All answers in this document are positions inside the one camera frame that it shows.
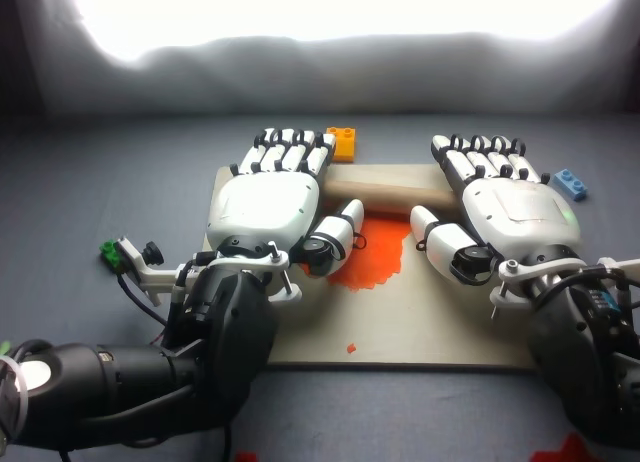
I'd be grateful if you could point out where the flattened orange dough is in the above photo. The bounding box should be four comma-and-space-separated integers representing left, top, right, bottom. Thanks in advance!
299, 216, 411, 292

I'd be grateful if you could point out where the white backdrop sheet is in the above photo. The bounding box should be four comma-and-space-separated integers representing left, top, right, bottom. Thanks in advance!
0, 0, 640, 118

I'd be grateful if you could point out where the wooden rolling pin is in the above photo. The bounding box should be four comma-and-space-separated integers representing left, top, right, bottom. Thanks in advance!
322, 178, 464, 216

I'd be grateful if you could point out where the blue toy brick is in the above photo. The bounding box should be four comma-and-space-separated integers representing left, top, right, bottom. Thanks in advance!
552, 168, 590, 203

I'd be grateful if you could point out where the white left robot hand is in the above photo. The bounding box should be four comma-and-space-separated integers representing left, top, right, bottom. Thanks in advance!
204, 126, 367, 279

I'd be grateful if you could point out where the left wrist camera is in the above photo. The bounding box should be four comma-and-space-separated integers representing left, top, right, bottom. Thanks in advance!
114, 235, 196, 308

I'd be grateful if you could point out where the red star shape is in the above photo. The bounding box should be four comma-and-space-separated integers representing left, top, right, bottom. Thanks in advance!
528, 431, 599, 462

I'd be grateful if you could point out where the grey table cloth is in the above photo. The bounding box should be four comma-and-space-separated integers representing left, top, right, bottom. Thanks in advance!
0, 112, 640, 462

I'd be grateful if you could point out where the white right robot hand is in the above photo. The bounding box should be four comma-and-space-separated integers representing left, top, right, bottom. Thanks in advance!
409, 134, 585, 287

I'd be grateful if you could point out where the yellow toy brick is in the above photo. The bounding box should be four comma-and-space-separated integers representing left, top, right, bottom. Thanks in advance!
325, 126, 360, 163

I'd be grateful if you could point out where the light wooden board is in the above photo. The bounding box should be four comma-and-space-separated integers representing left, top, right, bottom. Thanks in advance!
202, 162, 537, 372

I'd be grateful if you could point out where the green toy brick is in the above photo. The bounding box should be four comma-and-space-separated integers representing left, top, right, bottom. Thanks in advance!
99, 239, 124, 273

